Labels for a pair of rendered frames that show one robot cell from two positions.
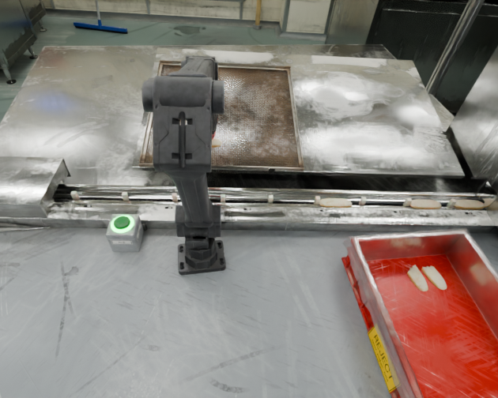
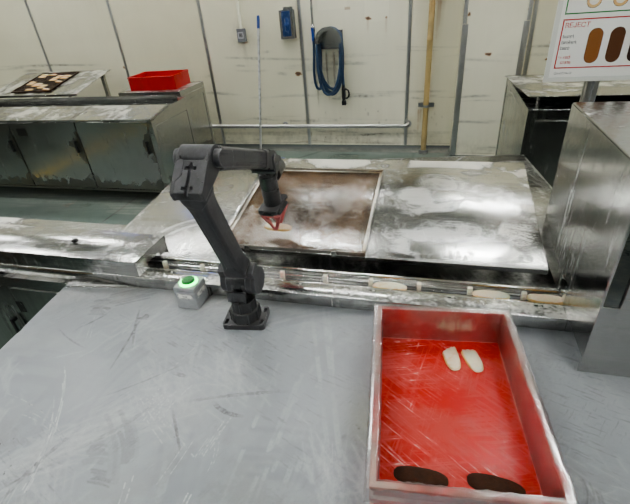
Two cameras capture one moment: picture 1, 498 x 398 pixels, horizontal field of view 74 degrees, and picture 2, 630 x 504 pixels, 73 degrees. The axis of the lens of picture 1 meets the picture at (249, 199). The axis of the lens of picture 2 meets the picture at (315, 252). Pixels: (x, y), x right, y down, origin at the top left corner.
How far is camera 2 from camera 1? 0.56 m
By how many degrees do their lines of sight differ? 23
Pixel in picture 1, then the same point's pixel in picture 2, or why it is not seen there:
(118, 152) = not seen: hidden behind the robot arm
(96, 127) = not seen: hidden behind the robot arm
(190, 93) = (198, 152)
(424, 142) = (508, 237)
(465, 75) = not seen: outside the picture
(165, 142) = (178, 180)
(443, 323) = (462, 400)
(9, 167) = (124, 238)
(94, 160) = (192, 244)
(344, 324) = (354, 385)
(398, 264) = (437, 345)
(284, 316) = (300, 370)
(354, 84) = (447, 184)
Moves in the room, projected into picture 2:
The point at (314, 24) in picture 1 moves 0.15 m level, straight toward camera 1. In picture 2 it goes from (489, 145) to (486, 150)
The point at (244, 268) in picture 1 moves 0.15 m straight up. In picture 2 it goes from (281, 330) to (274, 287)
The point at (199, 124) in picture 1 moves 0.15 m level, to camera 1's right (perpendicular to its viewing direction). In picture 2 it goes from (199, 169) to (265, 174)
